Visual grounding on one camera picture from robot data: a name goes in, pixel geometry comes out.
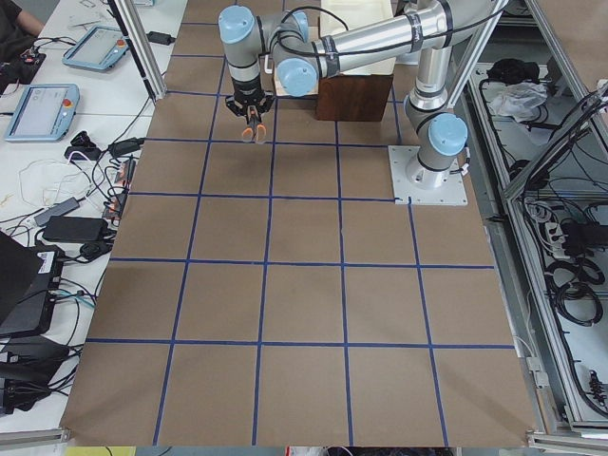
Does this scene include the cream plastic tray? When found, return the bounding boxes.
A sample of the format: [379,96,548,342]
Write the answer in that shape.
[272,1,396,97]

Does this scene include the aluminium frame post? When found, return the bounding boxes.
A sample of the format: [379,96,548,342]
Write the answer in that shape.
[108,0,167,103]

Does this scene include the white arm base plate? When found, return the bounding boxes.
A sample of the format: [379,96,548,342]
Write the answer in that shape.
[388,145,468,206]

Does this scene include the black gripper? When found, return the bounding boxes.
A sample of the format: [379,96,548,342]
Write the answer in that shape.
[225,80,275,129]

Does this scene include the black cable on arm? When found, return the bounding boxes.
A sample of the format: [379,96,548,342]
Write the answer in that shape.
[279,6,348,53]

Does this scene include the black power adapter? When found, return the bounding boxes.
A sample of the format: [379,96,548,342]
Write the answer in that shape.
[42,216,107,243]

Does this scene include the black laptop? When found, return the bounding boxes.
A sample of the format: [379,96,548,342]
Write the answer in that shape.
[1,234,65,338]

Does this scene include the upper blue teach pendant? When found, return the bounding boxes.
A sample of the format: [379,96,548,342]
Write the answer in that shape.
[62,26,127,71]

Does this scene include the dark wooden drawer cabinet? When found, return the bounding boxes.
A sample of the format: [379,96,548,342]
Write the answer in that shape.
[315,75,393,122]

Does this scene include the lower blue teach pendant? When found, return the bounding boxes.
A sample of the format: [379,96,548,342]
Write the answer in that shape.
[5,84,80,143]

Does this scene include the blue teach pendant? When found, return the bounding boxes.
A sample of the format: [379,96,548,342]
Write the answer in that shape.
[5,84,80,143]
[62,26,127,71]

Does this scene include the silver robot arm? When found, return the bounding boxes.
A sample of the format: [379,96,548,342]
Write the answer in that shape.
[218,1,504,190]

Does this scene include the white crumpled cloth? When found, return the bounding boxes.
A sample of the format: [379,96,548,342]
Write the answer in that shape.
[489,82,548,123]

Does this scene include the orange grey scissors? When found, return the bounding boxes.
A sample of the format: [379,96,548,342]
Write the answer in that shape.
[241,123,267,143]

